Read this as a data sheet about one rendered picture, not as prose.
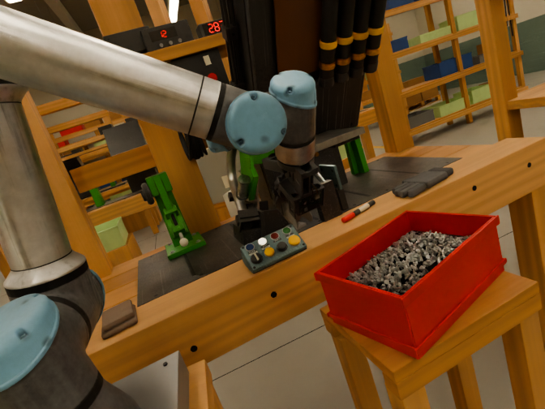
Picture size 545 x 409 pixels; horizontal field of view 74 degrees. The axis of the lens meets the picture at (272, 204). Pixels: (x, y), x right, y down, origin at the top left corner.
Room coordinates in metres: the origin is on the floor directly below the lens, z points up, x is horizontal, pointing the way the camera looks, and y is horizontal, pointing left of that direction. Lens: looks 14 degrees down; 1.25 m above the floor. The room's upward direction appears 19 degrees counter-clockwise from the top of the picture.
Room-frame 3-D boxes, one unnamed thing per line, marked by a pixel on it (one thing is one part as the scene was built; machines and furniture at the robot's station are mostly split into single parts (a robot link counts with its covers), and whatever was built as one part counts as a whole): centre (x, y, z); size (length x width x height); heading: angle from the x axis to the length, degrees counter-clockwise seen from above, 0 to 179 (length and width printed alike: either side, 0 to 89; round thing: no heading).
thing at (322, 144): (1.13, -0.17, 1.11); 0.39 x 0.16 x 0.03; 16
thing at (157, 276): (1.21, -0.06, 0.89); 1.10 x 0.42 x 0.02; 106
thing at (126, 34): (1.34, 0.28, 1.59); 0.15 x 0.07 x 0.07; 106
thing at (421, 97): (10.13, -4.59, 0.37); 1.20 x 0.81 x 0.74; 104
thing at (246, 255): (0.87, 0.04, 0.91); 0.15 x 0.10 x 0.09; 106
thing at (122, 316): (0.79, 0.43, 0.91); 0.10 x 0.08 x 0.03; 20
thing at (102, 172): (1.56, 0.04, 1.23); 1.30 x 0.05 x 0.09; 106
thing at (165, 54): (1.46, 0.01, 1.52); 0.90 x 0.25 x 0.04; 106
